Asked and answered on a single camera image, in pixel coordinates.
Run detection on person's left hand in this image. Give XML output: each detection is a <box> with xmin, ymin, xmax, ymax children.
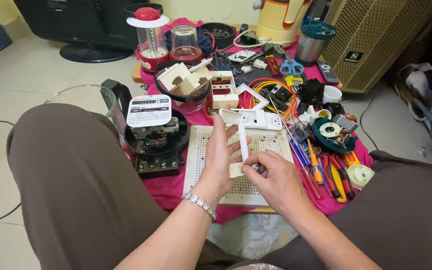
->
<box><xmin>193</xmin><ymin>112</ymin><xmax>253</xmax><ymax>205</ymax></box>

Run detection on person's right hand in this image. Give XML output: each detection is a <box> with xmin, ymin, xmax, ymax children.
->
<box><xmin>242</xmin><ymin>151</ymin><xmax>315</xmax><ymax>220</ymax></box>

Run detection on white plastic switch frame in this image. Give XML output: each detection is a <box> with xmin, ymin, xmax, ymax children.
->
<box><xmin>218</xmin><ymin>107</ymin><xmax>284</xmax><ymax>179</ymax></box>

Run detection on white perforated board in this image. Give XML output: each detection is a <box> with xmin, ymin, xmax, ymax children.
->
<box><xmin>183</xmin><ymin>125</ymin><xmax>295</xmax><ymax>207</ymax></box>

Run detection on orange tester screwdriver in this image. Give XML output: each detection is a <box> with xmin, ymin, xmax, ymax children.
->
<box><xmin>305</xmin><ymin>138</ymin><xmax>325</xmax><ymax>185</ymax></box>

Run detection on pink cloth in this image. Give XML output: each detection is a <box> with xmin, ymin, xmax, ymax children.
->
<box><xmin>123</xmin><ymin>17</ymin><xmax>374</xmax><ymax>224</ymax></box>

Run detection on black electric meter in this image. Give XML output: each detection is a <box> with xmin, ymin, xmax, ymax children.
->
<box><xmin>124</xmin><ymin>94</ymin><xmax>191</xmax><ymax>179</ymax></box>

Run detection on teal round motor part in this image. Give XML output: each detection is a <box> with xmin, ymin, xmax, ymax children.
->
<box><xmin>311</xmin><ymin>116</ymin><xmax>359</xmax><ymax>155</ymax></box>

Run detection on black round tub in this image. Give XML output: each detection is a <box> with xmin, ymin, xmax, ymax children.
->
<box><xmin>153</xmin><ymin>60</ymin><xmax>213</xmax><ymax>115</ymax></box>

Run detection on orange utility knife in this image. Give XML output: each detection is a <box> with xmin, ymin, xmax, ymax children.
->
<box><xmin>343</xmin><ymin>151</ymin><xmax>362</xmax><ymax>168</ymax></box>

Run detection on cream plastic gear wheel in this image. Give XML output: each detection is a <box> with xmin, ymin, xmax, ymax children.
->
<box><xmin>346</xmin><ymin>163</ymin><xmax>376</xmax><ymax>190</ymax></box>

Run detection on cream plastic box pieces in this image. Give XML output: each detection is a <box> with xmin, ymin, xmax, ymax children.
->
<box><xmin>157</xmin><ymin>57</ymin><xmax>214</xmax><ymax>97</ymax></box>

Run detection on black plastic part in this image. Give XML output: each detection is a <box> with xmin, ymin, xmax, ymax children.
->
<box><xmin>297</xmin><ymin>78</ymin><xmax>326</xmax><ymax>106</ymax></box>

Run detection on white cup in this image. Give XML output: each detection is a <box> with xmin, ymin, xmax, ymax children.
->
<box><xmin>322</xmin><ymin>85</ymin><xmax>343</xmax><ymax>104</ymax></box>

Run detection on yellow hex key set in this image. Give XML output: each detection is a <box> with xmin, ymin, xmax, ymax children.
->
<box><xmin>284</xmin><ymin>74</ymin><xmax>304</xmax><ymax>93</ymax></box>

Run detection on white socket plate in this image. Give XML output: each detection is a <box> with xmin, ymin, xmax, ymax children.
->
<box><xmin>227</xmin><ymin>49</ymin><xmax>257</xmax><ymax>64</ymax></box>

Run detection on red rectangular tool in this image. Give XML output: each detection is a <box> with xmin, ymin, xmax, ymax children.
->
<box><xmin>264</xmin><ymin>55</ymin><xmax>283</xmax><ymax>79</ymax></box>

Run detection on grey remote control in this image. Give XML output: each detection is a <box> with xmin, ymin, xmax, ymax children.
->
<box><xmin>316</xmin><ymin>60</ymin><xmax>341</xmax><ymax>86</ymax></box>

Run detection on dark blue cloth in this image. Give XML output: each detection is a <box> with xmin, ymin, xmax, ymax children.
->
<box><xmin>164</xmin><ymin>26</ymin><xmax>214</xmax><ymax>58</ymax></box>

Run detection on clear blender jar red base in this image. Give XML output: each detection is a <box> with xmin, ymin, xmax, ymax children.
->
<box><xmin>169</xmin><ymin>24</ymin><xmax>204</xmax><ymax>63</ymax></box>

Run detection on clear glass meter cover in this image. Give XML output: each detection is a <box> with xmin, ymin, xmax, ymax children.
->
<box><xmin>43</xmin><ymin>79</ymin><xmax>133</xmax><ymax>148</ymax></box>

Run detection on black bowl of parts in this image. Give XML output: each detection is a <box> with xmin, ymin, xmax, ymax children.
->
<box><xmin>200</xmin><ymin>22</ymin><xmax>237</xmax><ymax>50</ymax></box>

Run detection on red white lantern lamp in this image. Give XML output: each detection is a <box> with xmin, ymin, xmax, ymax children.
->
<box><xmin>125</xmin><ymin>3</ymin><xmax>170</xmax><ymax>74</ymax></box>

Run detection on person's brown trousers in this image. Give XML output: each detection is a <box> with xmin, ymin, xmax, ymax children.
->
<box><xmin>6</xmin><ymin>103</ymin><xmax>432</xmax><ymax>270</ymax></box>

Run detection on steel cup teal lid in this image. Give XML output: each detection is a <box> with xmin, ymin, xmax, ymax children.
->
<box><xmin>294</xmin><ymin>20</ymin><xmax>338</xmax><ymax>68</ymax></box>

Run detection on cream orange appliance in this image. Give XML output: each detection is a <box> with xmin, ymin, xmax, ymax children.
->
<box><xmin>253</xmin><ymin>0</ymin><xmax>314</xmax><ymax>48</ymax></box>

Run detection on heap of bags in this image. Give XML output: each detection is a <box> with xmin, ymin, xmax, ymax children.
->
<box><xmin>393</xmin><ymin>56</ymin><xmax>432</xmax><ymax>148</ymax></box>

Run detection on beige speaker cabinet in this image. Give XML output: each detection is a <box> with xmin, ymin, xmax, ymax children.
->
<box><xmin>322</xmin><ymin>0</ymin><xmax>432</xmax><ymax>94</ymax></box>

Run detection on black monitor with stand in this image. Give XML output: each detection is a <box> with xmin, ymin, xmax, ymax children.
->
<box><xmin>13</xmin><ymin>0</ymin><xmax>154</xmax><ymax>64</ymax></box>

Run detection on red clear handled screwdriver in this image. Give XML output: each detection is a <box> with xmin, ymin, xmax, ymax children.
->
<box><xmin>300</xmin><ymin>165</ymin><xmax>325</xmax><ymax>201</ymax></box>

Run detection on blue handled screwdriver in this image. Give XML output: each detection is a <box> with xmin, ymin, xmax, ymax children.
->
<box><xmin>268</xmin><ymin>94</ymin><xmax>311</xmax><ymax>168</ymax></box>

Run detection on silver link bracelet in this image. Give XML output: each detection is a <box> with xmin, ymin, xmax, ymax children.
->
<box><xmin>181</xmin><ymin>192</ymin><xmax>218</xmax><ymax>221</ymax></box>

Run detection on yellow handled pliers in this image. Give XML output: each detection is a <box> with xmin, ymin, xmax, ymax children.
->
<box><xmin>328</xmin><ymin>161</ymin><xmax>348</xmax><ymax>204</ymax></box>

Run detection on red handled pliers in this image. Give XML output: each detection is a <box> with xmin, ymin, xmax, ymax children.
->
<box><xmin>319</xmin><ymin>152</ymin><xmax>356</xmax><ymax>200</ymax></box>

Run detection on white square wall box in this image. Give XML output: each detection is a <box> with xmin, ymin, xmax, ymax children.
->
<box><xmin>209</xmin><ymin>71</ymin><xmax>240</xmax><ymax>110</ymax></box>

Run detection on orange yellow wire bundle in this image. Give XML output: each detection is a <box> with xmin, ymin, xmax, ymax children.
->
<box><xmin>244</xmin><ymin>77</ymin><xmax>299</xmax><ymax>121</ymax></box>

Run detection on white flat square frame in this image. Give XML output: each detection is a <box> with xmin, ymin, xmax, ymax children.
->
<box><xmin>236</xmin><ymin>83</ymin><xmax>270</xmax><ymax>112</ymax></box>

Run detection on black switch modules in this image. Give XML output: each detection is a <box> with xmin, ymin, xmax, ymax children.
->
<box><xmin>257</xmin><ymin>85</ymin><xmax>294</xmax><ymax>112</ymax></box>

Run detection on thin black cable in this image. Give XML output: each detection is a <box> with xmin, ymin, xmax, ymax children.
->
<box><xmin>359</xmin><ymin>97</ymin><xmax>380</xmax><ymax>151</ymax></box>

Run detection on blue handled scissors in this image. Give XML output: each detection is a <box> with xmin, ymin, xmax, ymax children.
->
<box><xmin>278</xmin><ymin>52</ymin><xmax>305</xmax><ymax>78</ymax></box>

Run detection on white cable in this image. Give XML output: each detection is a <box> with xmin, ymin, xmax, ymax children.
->
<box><xmin>232</xmin><ymin>29</ymin><xmax>274</xmax><ymax>50</ymax></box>

